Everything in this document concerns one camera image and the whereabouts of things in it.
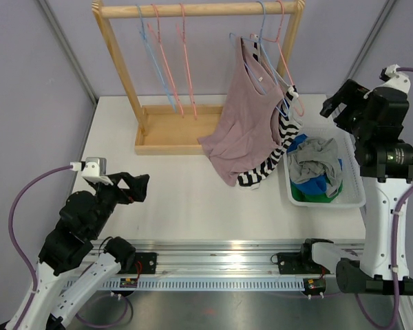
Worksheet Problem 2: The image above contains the white slotted cable duct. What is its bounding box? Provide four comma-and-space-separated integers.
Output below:
98, 277, 304, 292

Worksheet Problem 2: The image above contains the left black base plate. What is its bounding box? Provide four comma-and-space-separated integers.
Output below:
120, 252, 158, 275

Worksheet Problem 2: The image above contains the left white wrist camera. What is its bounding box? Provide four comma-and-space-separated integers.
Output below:
70, 157, 113, 186

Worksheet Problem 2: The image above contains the pink hanger under striped top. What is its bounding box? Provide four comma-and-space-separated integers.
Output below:
262, 1, 305, 117

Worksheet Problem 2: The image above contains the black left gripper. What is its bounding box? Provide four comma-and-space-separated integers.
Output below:
89, 171, 149, 237

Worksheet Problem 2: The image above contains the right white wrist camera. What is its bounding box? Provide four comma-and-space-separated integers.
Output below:
380, 65, 411, 94

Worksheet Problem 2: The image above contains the blue tank top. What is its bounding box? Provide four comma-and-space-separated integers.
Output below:
286, 133, 343, 197

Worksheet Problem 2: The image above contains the pink wire hanger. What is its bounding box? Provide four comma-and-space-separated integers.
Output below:
149, 3, 184, 117

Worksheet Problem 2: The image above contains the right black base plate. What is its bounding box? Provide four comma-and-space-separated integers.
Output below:
270, 252, 332, 276

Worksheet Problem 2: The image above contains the wooden clothes rack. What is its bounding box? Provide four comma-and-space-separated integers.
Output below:
92, 1, 305, 155

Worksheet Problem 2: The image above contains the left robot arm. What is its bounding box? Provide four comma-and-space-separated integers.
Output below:
0, 172, 150, 329

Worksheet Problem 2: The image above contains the aluminium mounting rail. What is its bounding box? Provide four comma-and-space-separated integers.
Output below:
75, 239, 366, 278

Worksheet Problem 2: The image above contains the black white striped top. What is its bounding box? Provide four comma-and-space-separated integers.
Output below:
236, 44, 302, 189

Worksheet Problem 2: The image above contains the grey tank top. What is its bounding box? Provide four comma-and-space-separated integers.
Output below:
288, 137, 343, 199

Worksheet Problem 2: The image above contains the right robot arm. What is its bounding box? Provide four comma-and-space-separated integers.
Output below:
298, 73, 413, 297

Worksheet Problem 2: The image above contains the green tank top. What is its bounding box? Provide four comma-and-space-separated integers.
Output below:
290, 182, 343, 204

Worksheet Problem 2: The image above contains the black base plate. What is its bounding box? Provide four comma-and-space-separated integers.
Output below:
270, 252, 332, 276
120, 252, 158, 275

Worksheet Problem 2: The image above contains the mauve tank top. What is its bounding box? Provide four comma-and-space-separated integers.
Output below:
198, 37, 284, 186

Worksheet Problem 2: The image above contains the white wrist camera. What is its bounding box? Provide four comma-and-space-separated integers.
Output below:
380, 65, 411, 94
70, 157, 113, 186

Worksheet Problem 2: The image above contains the light blue wire hanger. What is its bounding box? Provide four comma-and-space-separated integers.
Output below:
136, 4, 176, 111

